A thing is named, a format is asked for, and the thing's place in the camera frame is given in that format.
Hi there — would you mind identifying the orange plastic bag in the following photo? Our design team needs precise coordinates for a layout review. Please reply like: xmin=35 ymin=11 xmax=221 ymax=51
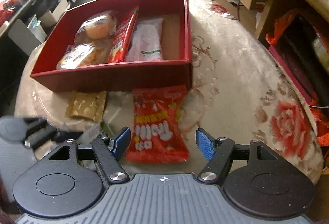
xmin=265 ymin=9 xmax=328 ymax=147

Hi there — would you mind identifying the floral beige tablecloth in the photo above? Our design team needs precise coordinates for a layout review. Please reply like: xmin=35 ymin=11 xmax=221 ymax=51
xmin=14 ymin=0 xmax=325 ymax=184

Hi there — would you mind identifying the clear bread bun packet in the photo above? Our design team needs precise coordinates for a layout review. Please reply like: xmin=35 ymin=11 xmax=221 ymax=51
xmin=74 ymin=10 xmax=117 ymax=44

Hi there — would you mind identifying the red Trolli candy packet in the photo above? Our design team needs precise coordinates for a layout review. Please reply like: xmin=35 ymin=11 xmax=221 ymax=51
xmin=125 ymin=85 xmax=189 ymax=164

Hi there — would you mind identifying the clear yellow cracker packet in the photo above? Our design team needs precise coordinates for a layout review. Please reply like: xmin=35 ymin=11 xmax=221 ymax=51
xmin=56 ymin=40 xmax=110 ymax=70

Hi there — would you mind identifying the silver white snack packet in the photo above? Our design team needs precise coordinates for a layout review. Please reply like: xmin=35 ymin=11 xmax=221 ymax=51
xmin=125 ymin=18 xmax=163 ymax=62

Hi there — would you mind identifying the long dark side table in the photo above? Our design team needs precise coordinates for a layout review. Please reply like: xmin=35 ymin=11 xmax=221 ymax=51
xmin=0 ymin=0 xmax=88 ymax=58

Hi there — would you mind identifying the gold brown snack packet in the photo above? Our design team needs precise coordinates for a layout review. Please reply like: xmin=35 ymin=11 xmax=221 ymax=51
xmin=65 ymin=91 xmax=107 ymax=123

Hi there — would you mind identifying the red chinese snack packet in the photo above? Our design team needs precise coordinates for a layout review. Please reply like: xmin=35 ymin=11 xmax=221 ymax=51
xmin=107 ymin=6 xmax=139 ymax=63

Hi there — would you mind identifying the cardboard storage box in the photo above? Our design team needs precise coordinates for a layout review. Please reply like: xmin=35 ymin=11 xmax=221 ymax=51
xmin=39 ymin=0 xmax=71 ymax=28

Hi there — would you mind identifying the red cardboard box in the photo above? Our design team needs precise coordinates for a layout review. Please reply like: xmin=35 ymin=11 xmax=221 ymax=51
xmin=30 ymin=0 xmax=192 ymax=92

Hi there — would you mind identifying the green Kaprons wafer packet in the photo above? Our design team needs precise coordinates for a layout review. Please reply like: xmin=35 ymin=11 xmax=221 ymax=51
xmin=84 ymin=120 xmax=114 ymax=139

